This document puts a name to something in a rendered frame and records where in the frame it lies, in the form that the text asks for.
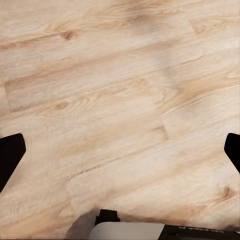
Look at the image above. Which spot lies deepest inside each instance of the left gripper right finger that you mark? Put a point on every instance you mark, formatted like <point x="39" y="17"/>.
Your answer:
<point x="232" y="149"/>

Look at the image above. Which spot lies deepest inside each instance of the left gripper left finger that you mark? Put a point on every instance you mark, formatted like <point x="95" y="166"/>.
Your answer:
<point x="12" y="149"/>

